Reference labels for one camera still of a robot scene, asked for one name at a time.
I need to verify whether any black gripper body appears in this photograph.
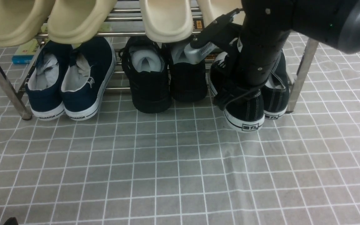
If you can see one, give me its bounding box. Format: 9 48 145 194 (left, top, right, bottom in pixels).
213 55 264 111

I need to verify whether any black canvas sneaker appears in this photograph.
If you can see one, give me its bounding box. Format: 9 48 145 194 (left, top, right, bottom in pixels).
261 51 290 120
209 52 265 132

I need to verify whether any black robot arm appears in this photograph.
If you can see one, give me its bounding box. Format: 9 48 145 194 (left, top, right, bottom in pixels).
214 0 360 110

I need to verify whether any steel shoe rack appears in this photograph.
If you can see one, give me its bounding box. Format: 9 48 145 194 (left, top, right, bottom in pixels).
0 0 319 121

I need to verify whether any right black mesh sneaker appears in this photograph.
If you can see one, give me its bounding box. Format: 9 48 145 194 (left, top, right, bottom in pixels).
161 35 208 103

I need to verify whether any black mesh sneaker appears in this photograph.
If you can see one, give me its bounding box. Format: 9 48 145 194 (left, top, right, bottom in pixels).
161 35 208 103
119 36 172 114

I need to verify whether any black and orange book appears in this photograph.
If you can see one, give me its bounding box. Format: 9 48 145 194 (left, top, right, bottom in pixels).
193 18 205 31

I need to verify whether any right cream foam slipper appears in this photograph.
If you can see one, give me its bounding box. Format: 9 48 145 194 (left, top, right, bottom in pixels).
196 0 242 27

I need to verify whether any cream foam slipper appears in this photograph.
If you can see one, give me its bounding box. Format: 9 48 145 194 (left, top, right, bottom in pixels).
196 0 242 27
139 0 194 43

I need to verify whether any left cream foam slipper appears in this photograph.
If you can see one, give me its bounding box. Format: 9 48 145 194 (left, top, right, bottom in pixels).
139 0 194 43

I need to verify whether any left black mesh sneaker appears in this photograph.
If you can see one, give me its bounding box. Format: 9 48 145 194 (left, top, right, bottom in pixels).
119 36 172 114

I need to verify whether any grey grid floor cloth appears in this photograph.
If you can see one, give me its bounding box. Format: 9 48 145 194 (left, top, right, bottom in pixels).
0 45 360 225

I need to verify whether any right navy canvas sneaker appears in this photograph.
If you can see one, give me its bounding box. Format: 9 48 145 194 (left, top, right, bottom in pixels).
60 37 116 121

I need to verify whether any navy canvas sneaker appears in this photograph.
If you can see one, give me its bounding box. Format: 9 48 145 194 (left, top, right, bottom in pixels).
60 37 116 121
25 40 73 121

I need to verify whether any right olive foam slipper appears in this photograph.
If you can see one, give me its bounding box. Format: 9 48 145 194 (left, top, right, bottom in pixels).
47 0 117 44

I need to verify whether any olive foam slipper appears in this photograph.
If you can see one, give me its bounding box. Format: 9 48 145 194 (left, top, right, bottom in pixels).
0 0 55 48
47 0 117 44

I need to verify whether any left navy canvas sneaker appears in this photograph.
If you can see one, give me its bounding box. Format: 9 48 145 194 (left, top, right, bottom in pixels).
25 40 73 121

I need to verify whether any green and blue book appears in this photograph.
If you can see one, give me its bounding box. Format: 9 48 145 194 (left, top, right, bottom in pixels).
12 39 39 65

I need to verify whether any left olive foam slipper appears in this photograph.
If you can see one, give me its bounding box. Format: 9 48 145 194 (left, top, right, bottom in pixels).
0 0 55 48

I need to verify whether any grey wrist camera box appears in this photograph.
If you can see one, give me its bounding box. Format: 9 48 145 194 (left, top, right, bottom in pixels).
184 9 241 65

